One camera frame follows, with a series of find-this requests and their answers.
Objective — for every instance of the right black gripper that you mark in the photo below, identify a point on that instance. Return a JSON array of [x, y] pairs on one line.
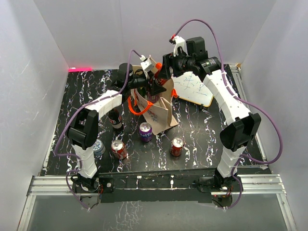
[[169, 61]]

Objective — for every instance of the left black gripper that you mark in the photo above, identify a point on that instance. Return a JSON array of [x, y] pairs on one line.
[[154, 88]]

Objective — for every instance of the beige canvas tote bag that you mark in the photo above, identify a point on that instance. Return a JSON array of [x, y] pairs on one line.
[[160, 114]]

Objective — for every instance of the cola glass bottle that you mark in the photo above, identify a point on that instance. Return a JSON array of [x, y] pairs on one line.
[[116, 120]]

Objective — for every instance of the purple can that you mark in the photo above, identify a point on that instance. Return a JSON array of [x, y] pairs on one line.
[[152, 99], [145, 131]]

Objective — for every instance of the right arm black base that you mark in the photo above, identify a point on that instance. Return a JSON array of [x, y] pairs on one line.
[[215, 183]]

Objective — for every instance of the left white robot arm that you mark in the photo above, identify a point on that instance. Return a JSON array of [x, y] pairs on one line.
[[82, 129]]

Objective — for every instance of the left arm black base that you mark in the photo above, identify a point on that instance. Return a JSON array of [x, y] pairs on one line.
[[95, 184]]

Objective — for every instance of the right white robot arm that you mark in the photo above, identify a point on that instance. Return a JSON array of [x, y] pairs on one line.
[[242, 125]]

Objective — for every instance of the pink tape strip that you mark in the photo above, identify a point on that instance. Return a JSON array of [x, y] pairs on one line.
[[84, 69]]

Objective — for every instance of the blue white tin can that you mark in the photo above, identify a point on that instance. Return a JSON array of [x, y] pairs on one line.
[[98, 148]]

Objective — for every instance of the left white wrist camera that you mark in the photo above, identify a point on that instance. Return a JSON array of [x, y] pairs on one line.
[[146, 63]]

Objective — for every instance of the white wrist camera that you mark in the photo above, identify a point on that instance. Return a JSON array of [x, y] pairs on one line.
[[146, 63], [178, 42]]

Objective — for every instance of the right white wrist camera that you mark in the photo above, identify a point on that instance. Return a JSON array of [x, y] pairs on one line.
[[178, 42]]

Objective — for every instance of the small whiteboard wooden frame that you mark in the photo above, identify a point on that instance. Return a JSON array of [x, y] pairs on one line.
[[190, 88]]

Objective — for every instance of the aluminium frame rail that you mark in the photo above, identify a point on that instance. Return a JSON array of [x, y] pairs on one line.
[[157, 201]]

